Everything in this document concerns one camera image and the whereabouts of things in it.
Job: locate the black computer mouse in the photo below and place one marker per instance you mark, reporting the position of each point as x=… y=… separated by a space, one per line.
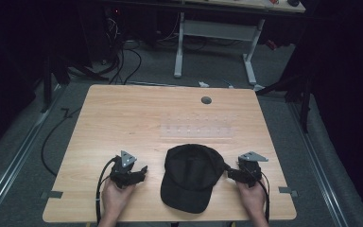
x=293 y=2

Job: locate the black baseball cap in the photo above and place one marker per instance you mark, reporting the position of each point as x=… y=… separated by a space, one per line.
x=189 y=179

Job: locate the person's left hand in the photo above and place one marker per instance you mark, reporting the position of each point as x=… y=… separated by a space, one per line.
x=115 y=198

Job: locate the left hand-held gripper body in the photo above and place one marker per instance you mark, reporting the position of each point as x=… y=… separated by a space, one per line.
x=123 y=171

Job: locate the white metal desk frame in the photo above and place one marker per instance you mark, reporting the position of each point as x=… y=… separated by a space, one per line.
x=216 y=31

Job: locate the black metal stand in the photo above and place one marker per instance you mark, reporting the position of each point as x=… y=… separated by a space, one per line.
x=48 y=82
x=304 y=101

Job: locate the light wooden desk top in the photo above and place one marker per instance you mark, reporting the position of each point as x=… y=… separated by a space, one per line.
x=249 y=3

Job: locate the grey metal floor rail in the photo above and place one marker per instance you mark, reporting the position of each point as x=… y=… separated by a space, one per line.
x=15 y=160
x=319 y=167

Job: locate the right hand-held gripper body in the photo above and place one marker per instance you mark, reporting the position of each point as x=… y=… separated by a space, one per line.
x=250 y=170

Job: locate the person's right hand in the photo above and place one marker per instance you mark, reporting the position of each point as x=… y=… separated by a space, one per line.
x=252 y=200

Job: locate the white scrap on floor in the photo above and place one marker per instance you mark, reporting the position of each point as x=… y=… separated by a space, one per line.
x=203 y=84

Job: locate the small red object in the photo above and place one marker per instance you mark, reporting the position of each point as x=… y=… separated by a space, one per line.
x=271 y=44

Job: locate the grey round table grommet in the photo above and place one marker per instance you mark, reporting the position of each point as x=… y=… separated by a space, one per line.
x=206 y=100

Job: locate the grey tape piece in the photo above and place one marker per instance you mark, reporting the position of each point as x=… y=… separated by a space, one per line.
x=287 y=190
x=52 y=194

